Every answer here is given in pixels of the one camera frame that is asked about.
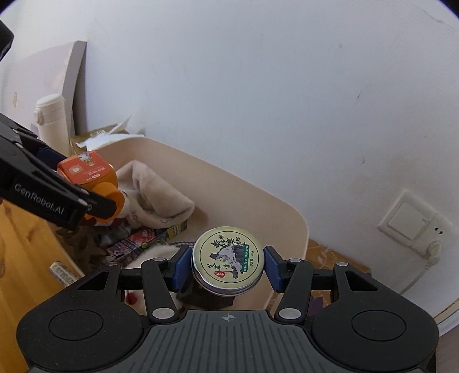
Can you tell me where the white fluffy plush toy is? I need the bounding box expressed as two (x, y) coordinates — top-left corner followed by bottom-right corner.
(125, 242), (194, 269)

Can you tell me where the tan wooden letter ornament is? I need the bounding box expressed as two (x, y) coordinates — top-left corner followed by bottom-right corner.
(53, 225), (107, 273)

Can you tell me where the orange medicine bottle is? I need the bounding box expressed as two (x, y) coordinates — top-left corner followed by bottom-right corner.
(57, 151), (125, 223)

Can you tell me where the black cube gold character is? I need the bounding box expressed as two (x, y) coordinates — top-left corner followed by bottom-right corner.
(177, 282), (235, 310)

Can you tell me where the cartoon tissue packet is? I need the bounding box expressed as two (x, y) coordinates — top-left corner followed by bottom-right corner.
(102, 221), (188, 267)

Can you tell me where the round balm tin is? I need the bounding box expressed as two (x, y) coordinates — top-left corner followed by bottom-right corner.
(191, 226), (264, 297)

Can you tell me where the beige fluffy hat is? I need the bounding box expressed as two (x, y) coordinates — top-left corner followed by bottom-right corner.
(116, 160), (195, 228)

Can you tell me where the blue white small box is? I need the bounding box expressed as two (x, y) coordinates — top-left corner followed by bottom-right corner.
(49, 261), (80, 287)

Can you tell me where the cream thermos bottle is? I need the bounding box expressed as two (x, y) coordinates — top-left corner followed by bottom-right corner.
(34, 93), (71, 157)

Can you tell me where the beige plastic storage bin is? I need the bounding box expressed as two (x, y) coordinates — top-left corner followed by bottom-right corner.
(53, 136), (311, 311)

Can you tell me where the purple white gift box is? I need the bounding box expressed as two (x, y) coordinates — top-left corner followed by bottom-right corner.
(1, 40), (86, 135)

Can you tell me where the white wall switch socket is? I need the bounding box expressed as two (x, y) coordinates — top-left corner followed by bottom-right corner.
(377, 190), (458, 258)

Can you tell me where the white power plug cable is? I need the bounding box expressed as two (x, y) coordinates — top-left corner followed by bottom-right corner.
(397, 240), (443, 296)

